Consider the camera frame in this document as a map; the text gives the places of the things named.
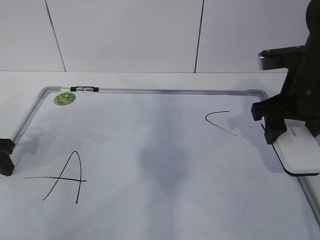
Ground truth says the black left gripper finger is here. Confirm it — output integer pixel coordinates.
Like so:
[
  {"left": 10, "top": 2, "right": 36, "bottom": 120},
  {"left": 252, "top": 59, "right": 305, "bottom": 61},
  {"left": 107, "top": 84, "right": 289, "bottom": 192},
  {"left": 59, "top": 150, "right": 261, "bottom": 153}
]
[{"left": 0, "top": 138, "right": 15, "bottom": 177}]

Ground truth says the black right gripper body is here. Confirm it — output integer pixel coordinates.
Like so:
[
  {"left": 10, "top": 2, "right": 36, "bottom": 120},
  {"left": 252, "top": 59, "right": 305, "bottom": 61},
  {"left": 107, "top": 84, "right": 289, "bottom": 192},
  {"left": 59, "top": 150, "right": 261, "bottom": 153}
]
[{"left": 251, "top": 0, "right": 320, "bottom": 137}]

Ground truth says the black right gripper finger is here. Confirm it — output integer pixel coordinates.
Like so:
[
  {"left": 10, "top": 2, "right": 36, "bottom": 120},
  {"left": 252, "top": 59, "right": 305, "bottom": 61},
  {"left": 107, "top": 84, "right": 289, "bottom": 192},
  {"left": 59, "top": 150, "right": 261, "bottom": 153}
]
[{"left": 264, "top": 117, "right": 287, "bottom": 145}]

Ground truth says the white board eraser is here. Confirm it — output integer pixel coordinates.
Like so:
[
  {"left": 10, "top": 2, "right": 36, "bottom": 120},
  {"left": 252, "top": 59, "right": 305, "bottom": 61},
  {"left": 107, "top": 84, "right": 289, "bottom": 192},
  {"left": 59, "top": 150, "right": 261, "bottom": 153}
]
[{"left": 272, "top": 125, "right": 320, "bottom": 176}]

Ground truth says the round green magnet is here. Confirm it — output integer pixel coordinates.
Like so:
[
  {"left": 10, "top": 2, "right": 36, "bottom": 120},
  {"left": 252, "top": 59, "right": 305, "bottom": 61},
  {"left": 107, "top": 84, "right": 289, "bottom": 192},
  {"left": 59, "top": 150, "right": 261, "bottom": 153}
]
[{"left": 53, "top": 92, "right": 76, "bottom": 106}]

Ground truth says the black silver hanging clip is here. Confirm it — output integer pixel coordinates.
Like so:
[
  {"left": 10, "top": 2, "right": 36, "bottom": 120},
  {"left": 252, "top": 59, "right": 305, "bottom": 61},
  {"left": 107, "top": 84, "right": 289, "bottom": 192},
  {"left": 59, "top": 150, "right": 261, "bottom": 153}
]
[{"left": 70, "top": 86, "right": 99, "bottom": 93}]

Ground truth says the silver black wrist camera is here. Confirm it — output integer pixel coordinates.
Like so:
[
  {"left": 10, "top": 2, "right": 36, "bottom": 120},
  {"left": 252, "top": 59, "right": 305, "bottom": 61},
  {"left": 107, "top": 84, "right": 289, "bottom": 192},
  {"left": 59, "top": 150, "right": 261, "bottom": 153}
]
[{"left": 258, "top": 45, "right": 305, "bottom": 71}]

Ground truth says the white board with grey frame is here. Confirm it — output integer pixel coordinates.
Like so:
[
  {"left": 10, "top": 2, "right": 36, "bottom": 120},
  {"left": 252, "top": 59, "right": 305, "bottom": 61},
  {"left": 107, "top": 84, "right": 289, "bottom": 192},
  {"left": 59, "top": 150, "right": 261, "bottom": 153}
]
[{"left": 0, "top": 87, "right": 320, "bottom": 240}]

